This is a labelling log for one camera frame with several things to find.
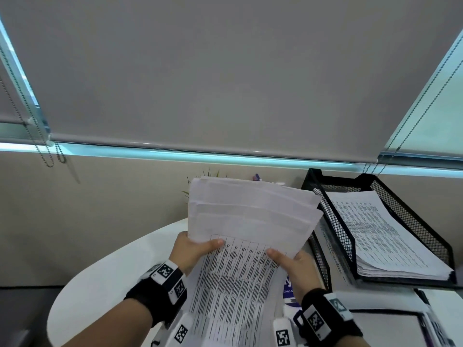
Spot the person's right hand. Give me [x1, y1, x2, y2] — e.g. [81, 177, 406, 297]
[266, 248, 323, 304]

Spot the person's left hand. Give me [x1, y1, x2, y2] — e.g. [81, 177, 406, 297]
[170, 231, 225, 275]

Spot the black mesh paper tray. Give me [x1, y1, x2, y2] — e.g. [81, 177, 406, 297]
[300, 168, 458, 347]

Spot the printed paper bundle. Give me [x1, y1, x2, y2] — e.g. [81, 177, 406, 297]
[356, 254, 453, 281]
[324, 190, 453, 280]
[318, 227, 429, 311]
[188, 176, 324, 347]
[356, 256, 453, 282]

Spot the black marker pen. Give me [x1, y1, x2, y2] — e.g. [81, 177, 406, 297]
[416, 289, 455, 347]

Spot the person's right forearm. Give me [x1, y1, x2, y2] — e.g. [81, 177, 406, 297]
[336, 334, 373, 347]

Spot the person's left forearm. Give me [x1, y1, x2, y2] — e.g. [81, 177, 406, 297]
[54, 298, 152, 347]

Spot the round purple sticker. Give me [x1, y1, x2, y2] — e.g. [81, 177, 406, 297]
[282, 274, 303, 307]

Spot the black left wristband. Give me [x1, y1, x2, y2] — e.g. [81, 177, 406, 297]
[124, 260, 188, 328]

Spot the black wristband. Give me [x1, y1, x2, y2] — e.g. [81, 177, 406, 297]
[293, 288, 364, 347]
[124, 260, 188, 328]

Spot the black right wristband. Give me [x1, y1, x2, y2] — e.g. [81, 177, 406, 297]
[293, 288, 364, 347]

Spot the potted green plant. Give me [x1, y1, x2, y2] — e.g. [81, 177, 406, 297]
[182, 168, 229, 196]

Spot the white table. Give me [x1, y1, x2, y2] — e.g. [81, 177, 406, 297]
[47, 216, 463, 347]

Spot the glass window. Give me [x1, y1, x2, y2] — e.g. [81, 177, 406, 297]
[0, 17, 463, 179]

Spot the grey low cabinet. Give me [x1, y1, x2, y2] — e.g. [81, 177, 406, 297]
[0, 287, 62, 347]

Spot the wide grey roller blind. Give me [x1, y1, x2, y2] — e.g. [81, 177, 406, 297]
[0, 0, 463, 164]

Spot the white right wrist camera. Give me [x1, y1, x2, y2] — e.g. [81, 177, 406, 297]
[273, 318, 294, 347]

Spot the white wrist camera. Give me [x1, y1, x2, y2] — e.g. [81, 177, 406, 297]
[150, 313, 194, 347]
[273, 318, 294, 347]

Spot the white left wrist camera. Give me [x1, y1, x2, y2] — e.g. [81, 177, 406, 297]
[150, 313, 194, 347]

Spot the metal bead chain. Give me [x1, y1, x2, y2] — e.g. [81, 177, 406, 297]
[0, 43, 68, 169]
[361, 57, 463, 176]

